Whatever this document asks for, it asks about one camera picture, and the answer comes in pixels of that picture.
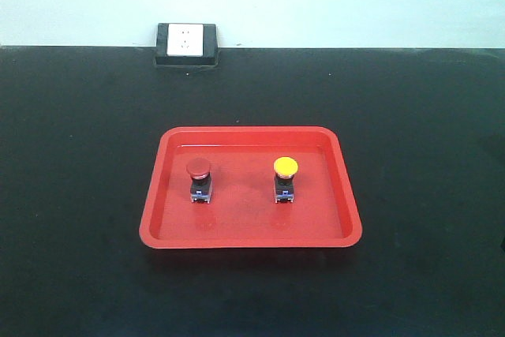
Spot yellow mushroom push button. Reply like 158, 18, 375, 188
273, 156, 299, 203

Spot red mushroom push button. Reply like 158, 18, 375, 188
186, 157, 212, 204

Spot red plastic tray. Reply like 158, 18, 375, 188
139, 126, 362, 249

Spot black white power socket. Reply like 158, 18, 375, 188
154, 23, 219, 67

